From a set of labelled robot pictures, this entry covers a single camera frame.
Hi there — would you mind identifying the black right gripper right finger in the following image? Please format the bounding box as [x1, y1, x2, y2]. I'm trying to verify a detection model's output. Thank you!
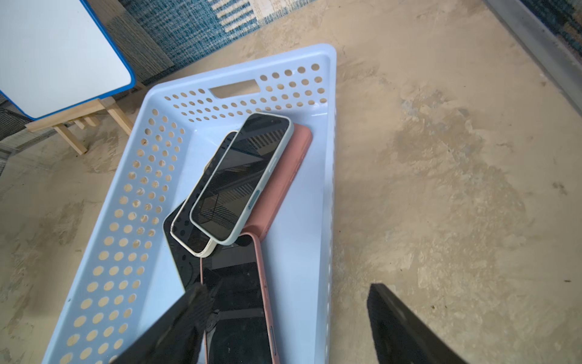
[367, 283, 465, 363]

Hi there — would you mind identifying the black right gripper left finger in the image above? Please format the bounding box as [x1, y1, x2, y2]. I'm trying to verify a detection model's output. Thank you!
[114, 283, 213, 364]

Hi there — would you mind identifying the black phone without case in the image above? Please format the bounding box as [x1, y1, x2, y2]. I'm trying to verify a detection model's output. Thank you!
[163, 203, 201, 291]

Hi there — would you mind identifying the light blue perforated storage basket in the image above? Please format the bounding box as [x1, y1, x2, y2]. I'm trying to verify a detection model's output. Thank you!
[43, 44, 337, 363]

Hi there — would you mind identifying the face-down phone salmon case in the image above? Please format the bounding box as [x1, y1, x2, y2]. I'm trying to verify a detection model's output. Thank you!
[241, 124, 313, 241]

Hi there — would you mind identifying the wooden tabletop easel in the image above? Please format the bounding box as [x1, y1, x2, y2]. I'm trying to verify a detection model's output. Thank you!
[25, 96, 133, 155]

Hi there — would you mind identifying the small whiteboard blue frame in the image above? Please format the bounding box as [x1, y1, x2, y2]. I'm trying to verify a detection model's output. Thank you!
[1, 1, 136, 120]

